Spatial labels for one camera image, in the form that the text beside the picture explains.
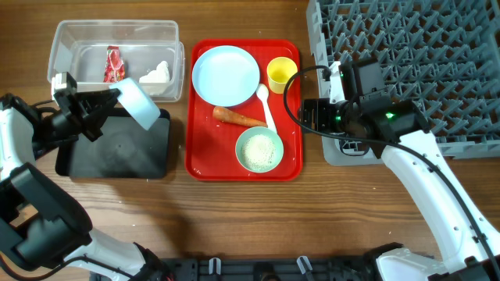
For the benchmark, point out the orange carrot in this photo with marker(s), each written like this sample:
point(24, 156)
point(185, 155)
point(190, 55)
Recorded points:
point(227, 116)

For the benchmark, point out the white rice pile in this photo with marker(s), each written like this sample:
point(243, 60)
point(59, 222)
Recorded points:
point(259, 152)

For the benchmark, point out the clear plastic bin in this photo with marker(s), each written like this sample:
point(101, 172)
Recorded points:
point(79, 47)

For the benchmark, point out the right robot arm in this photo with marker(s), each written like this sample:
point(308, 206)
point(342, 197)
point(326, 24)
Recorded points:
point(360, 108)

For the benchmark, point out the yellow plastic cup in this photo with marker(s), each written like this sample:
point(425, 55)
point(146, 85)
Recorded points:
point(279, 71)

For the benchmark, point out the red snack wrapper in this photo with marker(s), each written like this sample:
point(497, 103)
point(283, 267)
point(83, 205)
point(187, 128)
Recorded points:
point(115, 66)

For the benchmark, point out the white tissue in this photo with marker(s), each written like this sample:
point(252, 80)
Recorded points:
point(155, 82)

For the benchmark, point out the black waste tray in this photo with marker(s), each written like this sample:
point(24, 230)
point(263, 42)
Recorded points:
point(125, 150)

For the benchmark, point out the light green bowl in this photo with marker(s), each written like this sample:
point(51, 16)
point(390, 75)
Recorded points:
point(254, 131)

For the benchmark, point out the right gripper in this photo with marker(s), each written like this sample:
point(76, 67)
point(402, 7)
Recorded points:
point(320, 107)

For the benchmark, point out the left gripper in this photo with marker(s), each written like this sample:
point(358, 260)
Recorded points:
point(74, 109)

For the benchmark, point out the light blue bowl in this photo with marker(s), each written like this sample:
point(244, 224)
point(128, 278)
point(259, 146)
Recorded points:
point(136, 102)

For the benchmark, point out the red serving tray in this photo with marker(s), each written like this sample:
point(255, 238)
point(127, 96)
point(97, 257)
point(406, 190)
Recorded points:
point(210, 144)

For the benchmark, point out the light blue plate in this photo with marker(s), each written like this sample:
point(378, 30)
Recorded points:
point(225, 76)

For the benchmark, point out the white plastic spoon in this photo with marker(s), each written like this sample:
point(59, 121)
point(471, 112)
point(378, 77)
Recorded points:
point(262, 94)

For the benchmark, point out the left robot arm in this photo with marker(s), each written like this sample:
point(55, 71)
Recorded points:
point(42, 226)

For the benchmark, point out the grey dishwasher rack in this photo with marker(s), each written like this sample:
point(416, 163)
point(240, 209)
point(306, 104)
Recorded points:
point(443, 55)

